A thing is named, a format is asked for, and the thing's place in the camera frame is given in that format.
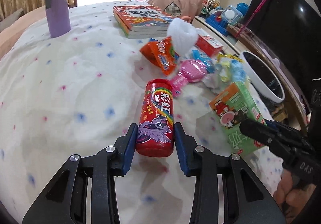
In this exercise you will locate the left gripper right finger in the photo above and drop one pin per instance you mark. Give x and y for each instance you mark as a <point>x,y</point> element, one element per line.
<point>246,200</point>

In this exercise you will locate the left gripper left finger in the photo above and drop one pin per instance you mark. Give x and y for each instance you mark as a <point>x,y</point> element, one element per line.
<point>63,200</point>

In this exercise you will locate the green drink carton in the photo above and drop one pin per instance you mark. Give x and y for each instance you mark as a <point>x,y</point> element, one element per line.
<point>232,106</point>

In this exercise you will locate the red Skittles can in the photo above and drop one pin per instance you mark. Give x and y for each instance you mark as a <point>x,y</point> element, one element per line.
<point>155,131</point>

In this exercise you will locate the yellow snack wrapper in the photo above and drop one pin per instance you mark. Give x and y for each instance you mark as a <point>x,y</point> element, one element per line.
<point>222,57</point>

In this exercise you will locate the pink brush-shaped candy pack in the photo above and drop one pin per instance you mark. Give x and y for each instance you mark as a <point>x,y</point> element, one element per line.
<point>191,71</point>

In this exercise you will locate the white trash bin black liner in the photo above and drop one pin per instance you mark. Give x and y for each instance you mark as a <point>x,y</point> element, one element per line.
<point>262,77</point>

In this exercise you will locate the person's right hand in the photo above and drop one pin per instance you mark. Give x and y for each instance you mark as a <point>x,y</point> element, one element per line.
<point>295,198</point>

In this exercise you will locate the white polka dot tablecloth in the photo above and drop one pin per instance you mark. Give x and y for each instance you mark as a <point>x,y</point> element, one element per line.
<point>76,94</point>

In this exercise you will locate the black television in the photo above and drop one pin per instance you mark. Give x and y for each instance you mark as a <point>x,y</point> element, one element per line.
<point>291,30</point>

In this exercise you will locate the red white small box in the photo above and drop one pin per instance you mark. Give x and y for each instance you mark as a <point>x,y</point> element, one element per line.
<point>209,45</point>

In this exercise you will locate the blue brush-shaped candy pack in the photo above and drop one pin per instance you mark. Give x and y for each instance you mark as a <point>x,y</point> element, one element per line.
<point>205,59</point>

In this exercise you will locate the blue spiky ball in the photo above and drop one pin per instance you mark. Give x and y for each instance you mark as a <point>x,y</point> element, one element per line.
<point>242,8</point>

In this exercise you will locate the blue toy set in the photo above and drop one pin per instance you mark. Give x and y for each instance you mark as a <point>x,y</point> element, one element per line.
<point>218,17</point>

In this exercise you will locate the pink stick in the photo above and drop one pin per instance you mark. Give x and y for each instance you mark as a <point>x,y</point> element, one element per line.
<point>258,8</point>

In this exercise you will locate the orange snack wrapper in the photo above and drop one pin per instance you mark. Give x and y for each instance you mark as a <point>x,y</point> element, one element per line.
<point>161,53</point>

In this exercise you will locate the pink kettlebell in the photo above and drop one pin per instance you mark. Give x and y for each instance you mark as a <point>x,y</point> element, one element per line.
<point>187,19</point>

